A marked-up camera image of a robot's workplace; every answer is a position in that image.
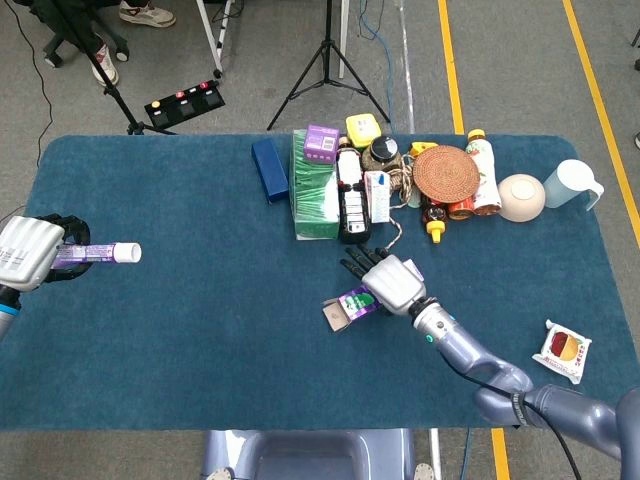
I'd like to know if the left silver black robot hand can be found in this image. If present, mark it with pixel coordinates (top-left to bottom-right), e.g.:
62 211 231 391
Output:
0 213 93 293

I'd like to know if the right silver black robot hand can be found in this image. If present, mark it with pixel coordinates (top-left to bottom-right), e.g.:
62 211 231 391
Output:
340 243 428 317

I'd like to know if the purple toothpaste carton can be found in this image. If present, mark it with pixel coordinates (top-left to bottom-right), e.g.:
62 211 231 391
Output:
322 258 424 333

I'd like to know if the purple white toothpaste tube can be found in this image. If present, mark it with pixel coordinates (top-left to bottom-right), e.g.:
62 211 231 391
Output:
54 241 143 265

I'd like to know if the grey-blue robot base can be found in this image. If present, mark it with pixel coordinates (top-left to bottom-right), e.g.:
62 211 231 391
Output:
201 428 444 480

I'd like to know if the green tea box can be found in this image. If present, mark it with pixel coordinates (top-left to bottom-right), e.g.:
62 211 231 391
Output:
288 128 342 241

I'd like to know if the small purple box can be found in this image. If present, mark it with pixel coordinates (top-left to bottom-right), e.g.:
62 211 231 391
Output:
303 123 341 165

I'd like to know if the navy blue rectangular box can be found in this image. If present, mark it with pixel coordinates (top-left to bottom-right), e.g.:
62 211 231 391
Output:
250 138 290 205

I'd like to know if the brown sauce bottle yellow cap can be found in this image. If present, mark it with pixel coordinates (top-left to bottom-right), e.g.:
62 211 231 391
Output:
422 195 450 245

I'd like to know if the dark ribbed drink bottle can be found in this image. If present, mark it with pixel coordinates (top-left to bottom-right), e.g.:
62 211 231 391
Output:
335 135 373 245

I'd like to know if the white blue milk carton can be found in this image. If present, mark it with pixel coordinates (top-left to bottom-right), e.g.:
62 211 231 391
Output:
363 170 392 224

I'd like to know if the red can gold lid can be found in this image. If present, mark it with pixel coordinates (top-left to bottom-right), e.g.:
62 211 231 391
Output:
446 197 476 222

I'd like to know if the round woven rattan coaster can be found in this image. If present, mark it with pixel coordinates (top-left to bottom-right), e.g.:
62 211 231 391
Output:
412 144 481 204

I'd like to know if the jar with black lid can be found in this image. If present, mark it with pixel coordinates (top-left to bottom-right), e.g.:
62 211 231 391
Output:
361 134 404 174

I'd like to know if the white label drink bottle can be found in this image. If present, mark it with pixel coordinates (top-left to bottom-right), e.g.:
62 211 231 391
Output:
465 128 503 217

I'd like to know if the beige bowl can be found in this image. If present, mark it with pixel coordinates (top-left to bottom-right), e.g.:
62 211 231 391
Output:
497 173 547 223

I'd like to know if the yellow lidded container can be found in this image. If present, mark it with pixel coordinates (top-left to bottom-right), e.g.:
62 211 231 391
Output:
345 113 383 150

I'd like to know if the white snack packet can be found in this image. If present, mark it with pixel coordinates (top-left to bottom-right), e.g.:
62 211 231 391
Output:
531 319 593 385

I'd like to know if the black slanted stand pole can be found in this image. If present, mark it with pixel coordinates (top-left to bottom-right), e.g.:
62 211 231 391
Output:
49 0 177 137

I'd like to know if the black office chair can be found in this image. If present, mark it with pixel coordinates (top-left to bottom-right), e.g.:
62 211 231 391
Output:
27 0 132 69

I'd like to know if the blue table cloth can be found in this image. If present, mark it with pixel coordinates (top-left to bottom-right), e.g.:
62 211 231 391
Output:
0 133 640 431

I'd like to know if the translucent plastic pitcher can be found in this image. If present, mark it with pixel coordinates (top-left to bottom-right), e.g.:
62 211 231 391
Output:
542 158 605 212

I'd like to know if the black foot pedal board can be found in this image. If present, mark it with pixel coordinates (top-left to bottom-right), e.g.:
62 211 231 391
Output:
143 79 226 129

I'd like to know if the black tripod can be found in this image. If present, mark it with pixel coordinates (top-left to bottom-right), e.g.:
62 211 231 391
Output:
266 0 392 132

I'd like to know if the seated person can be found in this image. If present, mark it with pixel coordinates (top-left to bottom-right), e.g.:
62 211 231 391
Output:
91 0 177 87

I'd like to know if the braided beige rope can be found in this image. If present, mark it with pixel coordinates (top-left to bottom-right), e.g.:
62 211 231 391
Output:
382 154 419 251

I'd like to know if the black floor cable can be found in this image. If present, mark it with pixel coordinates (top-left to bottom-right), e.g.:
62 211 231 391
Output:
4 0 54 169

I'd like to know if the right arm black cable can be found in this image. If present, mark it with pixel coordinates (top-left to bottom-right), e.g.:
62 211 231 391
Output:
439 349 585 480

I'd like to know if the blue floor cable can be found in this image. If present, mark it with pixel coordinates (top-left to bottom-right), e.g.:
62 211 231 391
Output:
358 0 399 126

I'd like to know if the white metal frame leg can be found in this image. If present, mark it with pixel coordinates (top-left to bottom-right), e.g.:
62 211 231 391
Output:
194 0 234 80

